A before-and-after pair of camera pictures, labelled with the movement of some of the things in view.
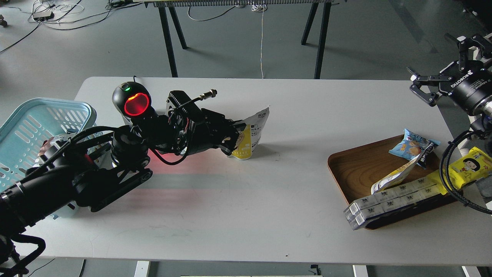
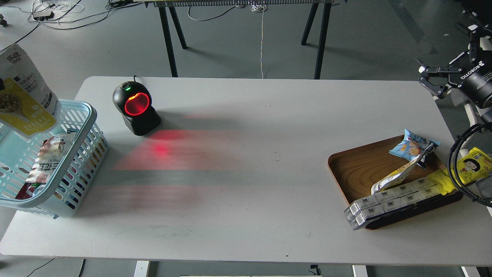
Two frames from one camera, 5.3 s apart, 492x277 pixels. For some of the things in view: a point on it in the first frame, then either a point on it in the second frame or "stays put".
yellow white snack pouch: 249,137 to 28,105
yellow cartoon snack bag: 475,164 stays put
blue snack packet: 412,146 stays put
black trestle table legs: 313,4 stays put
